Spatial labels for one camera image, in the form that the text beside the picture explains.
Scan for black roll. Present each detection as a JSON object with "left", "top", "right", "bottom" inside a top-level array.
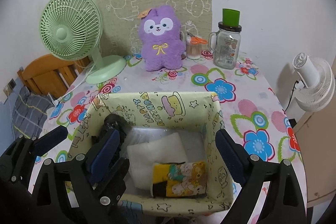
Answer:
[{"left": 91, "top": 114, "right": 127, "bottom": 152}]

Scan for floral tablecloth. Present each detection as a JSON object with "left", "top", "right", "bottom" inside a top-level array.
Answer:
[{"left": 30, "top": 51, "right": 307, "bottom": 194}]

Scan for yellow cartoon fabric storage box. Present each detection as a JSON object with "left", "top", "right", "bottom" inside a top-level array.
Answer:
[{"left": 68, "top": 92, "right": 233, "bottom": 218}]

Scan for purple plush toy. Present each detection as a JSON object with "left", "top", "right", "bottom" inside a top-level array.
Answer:
[{"left": 138, "top": 5, "right": 186, "bottom": 71}]

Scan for wooden chair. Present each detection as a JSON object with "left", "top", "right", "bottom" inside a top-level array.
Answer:
[{"left": 17, "top": 54, "right": 90, "bottom": 98}]

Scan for beige door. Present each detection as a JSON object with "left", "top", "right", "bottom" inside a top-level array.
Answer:
[{"left": 294, "top": 65, "right": 335, "bottom": 207}]

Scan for white cloth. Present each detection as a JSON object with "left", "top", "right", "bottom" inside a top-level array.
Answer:
[{"left": 127, "top": 132, "right": 188, "bottom": 190}]

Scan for black fan power cable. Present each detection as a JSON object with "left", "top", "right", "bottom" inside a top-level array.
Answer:
[{"left": 284, "top": 79, "right": 302, "bottom": 113}]

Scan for green desk fan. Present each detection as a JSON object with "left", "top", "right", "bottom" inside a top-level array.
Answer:
[{"left": 39, "top": 0, "right": 126, "bottom": 84}]

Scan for glass mason jar mug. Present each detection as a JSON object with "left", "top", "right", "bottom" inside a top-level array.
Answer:
[{"left": 208, "top": 22, "right": 242, "bottom": 69}]

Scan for grey plaid bedding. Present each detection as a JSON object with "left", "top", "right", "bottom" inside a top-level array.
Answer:
[{"left": 11, "top": 86, "right": 53, "bottom": 138}]

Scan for patterned cardboard backboard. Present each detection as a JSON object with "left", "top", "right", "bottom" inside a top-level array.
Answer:
[{"left": 96, "top": 0, "right": 213, "bottom": 56}]

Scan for wall power outlet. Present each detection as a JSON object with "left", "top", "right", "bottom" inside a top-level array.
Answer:
[{"left": 3, "top": 79, "right": 17, "bottom": 97}]

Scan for white standing fan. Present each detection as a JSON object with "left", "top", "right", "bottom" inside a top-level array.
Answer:
[{"left": 293, "top": 52, "right": 335, "bottom": 113}]

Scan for green cup on jar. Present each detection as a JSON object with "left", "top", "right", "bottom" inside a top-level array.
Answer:
[{"left": 222, "top": 9, "right": 240, "bottom": 27}]

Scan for orange scissors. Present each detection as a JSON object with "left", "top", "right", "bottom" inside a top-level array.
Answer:
[{"left": 187, "top": 32, "right": 207, "bottom": 45}]

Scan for cotton swab container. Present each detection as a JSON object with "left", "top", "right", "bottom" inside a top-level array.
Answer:
[{"left": 186, "top": 41, "right": 202, "bottom": 60}]

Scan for white fan power cable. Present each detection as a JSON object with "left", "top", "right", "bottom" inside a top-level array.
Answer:
[{"left": 47, "top": 50, "right": 98, "bottom": 106}]

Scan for yellow cartoon tissue pack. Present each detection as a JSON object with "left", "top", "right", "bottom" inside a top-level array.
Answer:
[{"left": 150, "top": 161, "right": 207, "bottom": 198}]

